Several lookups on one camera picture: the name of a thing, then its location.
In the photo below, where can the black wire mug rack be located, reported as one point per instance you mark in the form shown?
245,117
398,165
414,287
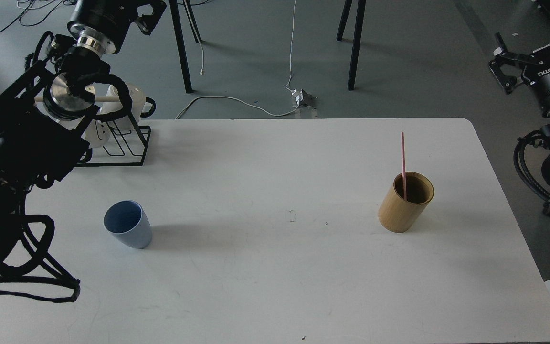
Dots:
122,149

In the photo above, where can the blue plastic cup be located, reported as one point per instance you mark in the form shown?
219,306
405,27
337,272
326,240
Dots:
128,223

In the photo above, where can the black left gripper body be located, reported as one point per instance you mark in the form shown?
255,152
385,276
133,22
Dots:
107,22

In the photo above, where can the bamboo cylinder holder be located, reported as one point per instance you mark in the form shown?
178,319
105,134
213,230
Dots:
404,203

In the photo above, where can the black table leg left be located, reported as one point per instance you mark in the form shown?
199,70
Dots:
180,40

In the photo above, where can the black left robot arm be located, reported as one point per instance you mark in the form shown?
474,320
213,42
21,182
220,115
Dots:
44,117

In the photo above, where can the white mug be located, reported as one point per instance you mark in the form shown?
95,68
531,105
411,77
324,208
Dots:
142,107
97,133

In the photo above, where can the black table leg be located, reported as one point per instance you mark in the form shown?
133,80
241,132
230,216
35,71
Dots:
358,28
180,40

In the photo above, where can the white mug upper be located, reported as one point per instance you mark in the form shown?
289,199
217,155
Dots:
142,107

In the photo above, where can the black table leg right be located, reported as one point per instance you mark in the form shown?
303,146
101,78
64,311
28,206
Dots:
358,28

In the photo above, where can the white mug lower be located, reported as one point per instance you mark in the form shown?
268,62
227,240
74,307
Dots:
97,133

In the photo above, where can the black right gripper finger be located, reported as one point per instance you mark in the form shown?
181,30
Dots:
507,82
505,57

